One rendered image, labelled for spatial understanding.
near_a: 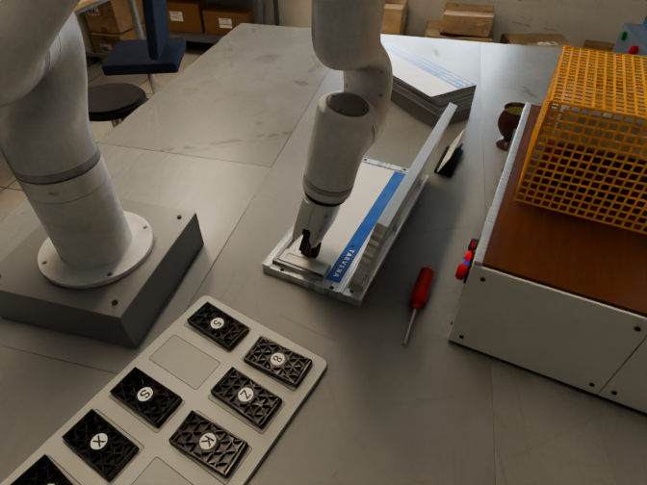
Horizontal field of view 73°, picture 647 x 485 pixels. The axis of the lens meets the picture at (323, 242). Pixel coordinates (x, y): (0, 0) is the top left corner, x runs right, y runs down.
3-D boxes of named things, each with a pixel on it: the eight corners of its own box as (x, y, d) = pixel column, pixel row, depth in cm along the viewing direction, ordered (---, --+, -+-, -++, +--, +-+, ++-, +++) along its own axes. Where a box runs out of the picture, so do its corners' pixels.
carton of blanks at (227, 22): (205, 34, 407) (201, 11, 393) (213, 28, 419) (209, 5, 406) (248, 38, 400) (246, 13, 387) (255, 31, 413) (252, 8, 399)
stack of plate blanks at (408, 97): (359, 80, 154) (361, 48, 146) (390, 72, 159) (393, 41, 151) (435, 129, 128) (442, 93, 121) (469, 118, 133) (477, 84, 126)
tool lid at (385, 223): (450, 102, 94) (457, 105, 94) (417, 169, 108) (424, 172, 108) (376, 221, 65) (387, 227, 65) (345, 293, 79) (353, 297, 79)
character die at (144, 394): (137, 370, 70) (135, 366, 69) (182, 400, 66) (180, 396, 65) (112, 395, 67) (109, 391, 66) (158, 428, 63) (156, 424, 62)
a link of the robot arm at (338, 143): (323, 149, 75) (294, 175, 69) (339, 78, 66) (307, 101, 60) (366, 171, 74) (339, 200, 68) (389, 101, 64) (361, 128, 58)
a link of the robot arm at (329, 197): (320, 150, 75) (316, 165, 77) (295, 177, 69) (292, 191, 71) (363, 171, 74) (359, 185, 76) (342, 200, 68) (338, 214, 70)
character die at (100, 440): (94, 412, 65) (91, 408, 64) (140, 448, 61) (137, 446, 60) (64, 440, 62) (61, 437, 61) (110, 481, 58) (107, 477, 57)
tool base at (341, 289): (350, 162, 116) (351, 149, 113) (427, 181, 109) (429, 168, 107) (263, 271, 87) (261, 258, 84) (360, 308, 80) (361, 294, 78)
